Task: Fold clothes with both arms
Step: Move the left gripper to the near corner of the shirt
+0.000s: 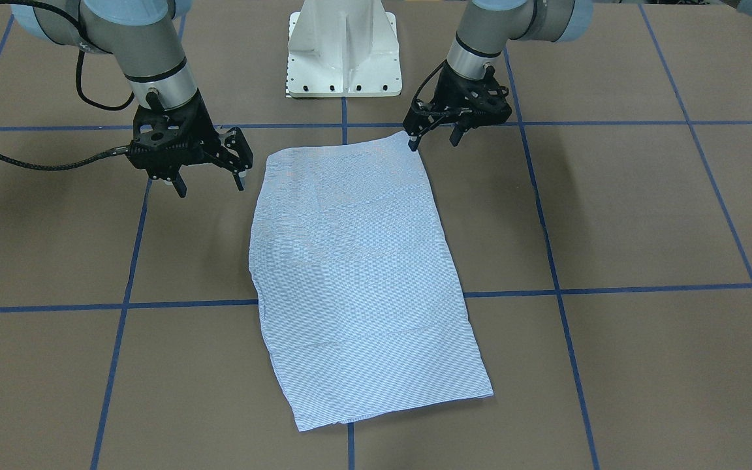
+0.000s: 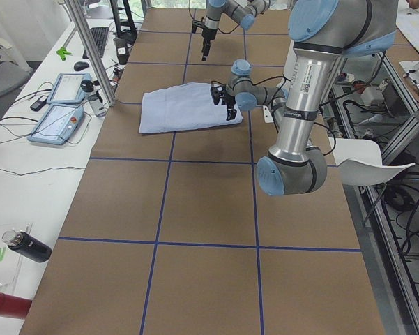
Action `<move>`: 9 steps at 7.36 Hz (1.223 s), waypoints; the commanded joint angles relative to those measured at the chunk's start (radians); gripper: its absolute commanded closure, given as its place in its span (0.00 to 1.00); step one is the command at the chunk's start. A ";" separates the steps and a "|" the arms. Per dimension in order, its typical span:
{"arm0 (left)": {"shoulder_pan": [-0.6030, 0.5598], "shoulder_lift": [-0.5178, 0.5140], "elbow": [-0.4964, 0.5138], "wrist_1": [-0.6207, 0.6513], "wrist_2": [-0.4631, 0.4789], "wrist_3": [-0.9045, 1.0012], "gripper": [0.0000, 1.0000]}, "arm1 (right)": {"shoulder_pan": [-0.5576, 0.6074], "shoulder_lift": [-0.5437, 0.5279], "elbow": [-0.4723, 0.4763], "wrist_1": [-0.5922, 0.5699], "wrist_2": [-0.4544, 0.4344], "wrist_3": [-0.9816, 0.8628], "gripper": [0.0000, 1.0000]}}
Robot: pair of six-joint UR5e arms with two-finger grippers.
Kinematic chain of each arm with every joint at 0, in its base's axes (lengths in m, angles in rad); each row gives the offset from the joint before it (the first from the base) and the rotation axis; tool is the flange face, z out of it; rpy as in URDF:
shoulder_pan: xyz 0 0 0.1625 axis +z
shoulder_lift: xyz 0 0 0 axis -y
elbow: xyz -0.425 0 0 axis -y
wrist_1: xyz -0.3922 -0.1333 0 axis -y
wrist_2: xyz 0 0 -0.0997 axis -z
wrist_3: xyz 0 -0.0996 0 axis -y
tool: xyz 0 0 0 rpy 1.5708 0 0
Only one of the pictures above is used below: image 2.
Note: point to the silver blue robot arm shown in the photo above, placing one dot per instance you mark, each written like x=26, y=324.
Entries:
x=322, y=32
x=244, y=16

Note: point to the green plastic clip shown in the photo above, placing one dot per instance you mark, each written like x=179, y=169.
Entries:
x=63, y=53

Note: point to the white chair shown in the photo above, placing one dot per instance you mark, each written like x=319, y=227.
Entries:
x=360, y=162

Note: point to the black computer mouse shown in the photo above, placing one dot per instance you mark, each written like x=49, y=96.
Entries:
x=80, y=65

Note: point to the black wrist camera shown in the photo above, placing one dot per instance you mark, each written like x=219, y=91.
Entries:
x=215, y=94
x=197, y=24

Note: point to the silver aluminium frame post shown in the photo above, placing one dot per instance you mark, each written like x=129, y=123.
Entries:
x=88, y=42

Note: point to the blue teach pendant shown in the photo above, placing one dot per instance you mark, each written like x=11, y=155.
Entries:
x=57, y=124
x=67, y=88

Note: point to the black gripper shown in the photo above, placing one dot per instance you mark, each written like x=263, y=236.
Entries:
x=207, y=35
x=229, y=101

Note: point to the red cylinder bottle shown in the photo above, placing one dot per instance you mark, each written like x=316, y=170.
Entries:
x=14, y=307

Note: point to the lower blue teach pendant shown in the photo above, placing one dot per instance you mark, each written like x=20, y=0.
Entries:
x=57, y=124

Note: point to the clear plastic water bottle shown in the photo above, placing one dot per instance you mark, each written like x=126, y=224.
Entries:
x=93, y=97

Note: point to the light blue striped shirt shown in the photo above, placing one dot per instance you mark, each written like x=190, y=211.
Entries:
x=182, y=108

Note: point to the upper blue teach pendant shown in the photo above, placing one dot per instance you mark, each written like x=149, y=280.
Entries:
x=67, y=88

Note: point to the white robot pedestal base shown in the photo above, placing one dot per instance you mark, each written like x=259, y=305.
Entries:
x=270, y=117

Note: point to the black keyboard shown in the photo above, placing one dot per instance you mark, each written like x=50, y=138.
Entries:
x=100, y=36

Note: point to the black water bottle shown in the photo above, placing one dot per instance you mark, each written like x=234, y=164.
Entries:
x=24, y=244

